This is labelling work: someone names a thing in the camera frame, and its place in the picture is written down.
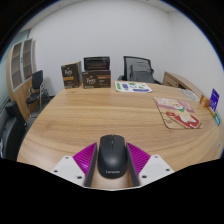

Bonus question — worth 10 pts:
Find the black carton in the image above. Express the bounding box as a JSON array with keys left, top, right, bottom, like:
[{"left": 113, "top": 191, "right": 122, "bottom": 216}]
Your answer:
[{"left": 83, "top": 55, "right": 111, "bottom": 72}]

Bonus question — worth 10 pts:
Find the tall brown carton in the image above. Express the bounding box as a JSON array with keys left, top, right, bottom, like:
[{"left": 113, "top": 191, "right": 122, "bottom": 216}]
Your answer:
[{"left": 60, "top": 60, "right": 83, "bottom": 90}]

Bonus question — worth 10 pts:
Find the grey backpack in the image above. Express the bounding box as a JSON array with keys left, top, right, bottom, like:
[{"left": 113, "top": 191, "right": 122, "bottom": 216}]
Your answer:
[{"left": 129, "top": 62, "right": 155, "bottom": 84}]

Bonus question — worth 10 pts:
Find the wooden shelf cabinet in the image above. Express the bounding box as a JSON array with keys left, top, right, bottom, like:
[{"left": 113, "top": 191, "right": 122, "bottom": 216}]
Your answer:
[{"left": 5, "top": 38, "right": 38, "bottom": 111}]

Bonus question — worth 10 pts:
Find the white printed sticker sheet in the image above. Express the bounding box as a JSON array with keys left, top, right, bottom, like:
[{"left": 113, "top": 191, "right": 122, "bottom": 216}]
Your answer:
[{"left": 114, "top": 80, "right": 153, "bottom": 94}]

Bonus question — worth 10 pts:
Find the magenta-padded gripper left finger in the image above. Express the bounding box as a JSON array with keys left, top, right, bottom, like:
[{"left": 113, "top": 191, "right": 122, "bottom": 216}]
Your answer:
[{"left": 50, "top": 142, "right": 99, "bottom": 188}]

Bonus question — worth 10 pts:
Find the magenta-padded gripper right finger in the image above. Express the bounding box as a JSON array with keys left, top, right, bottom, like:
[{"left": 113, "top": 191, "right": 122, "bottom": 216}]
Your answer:
[{"left": 125, "top": 142, "right": 175, "bottom": 188}]

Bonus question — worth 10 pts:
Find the purple card in wooden stand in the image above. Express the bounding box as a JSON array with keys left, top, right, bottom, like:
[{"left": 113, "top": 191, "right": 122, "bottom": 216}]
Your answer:
[{"left": 209, "top": 88, "right": 221, "bottom": 113}]

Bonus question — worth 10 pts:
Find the green and blue packet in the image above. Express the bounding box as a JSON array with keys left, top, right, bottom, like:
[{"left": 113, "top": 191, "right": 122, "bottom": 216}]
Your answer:
[{"left": 213, "top": 111, "right": 222, "bottom": 127}]

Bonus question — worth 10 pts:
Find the black leather sofa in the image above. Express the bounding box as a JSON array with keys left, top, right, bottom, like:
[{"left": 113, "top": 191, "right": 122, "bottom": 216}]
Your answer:
[{"left": 0, "top": 100, "right": 28, "bottom": 161}]

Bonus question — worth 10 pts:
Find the black mesh office chair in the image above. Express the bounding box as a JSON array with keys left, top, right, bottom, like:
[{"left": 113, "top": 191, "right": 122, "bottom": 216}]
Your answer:
[{"left": 117, "top": 55, "right": 163, "bottom": 85}]

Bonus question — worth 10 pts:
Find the black visitor chair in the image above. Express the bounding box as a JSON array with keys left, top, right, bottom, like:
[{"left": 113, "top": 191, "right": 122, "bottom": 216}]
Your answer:
[{"left": 25, "top": 69, "right": 51, "bottom": 113}]

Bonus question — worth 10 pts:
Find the black computer mouse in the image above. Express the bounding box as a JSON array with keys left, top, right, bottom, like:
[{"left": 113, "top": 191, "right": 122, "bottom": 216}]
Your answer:
[{"left": 97, "top": 134, "right": 129, "bottom": 179}]

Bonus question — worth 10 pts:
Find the small orange box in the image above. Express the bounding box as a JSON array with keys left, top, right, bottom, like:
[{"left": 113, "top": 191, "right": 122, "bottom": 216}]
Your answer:
[{"left": 199, "top": 94, "right": 212, "bottom": 108}]

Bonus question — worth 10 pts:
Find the pink and red mouse pad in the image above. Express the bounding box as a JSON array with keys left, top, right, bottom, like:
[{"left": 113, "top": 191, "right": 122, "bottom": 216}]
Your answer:
[{"left": 153, "top": 96, "right": 203, "bottom": 130}]

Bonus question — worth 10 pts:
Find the wooden side desk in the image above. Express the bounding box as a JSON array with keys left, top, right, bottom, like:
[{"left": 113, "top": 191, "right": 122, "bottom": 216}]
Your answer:
[{"left": 162, "top": 71, "right": 204, "bottom": 98}]

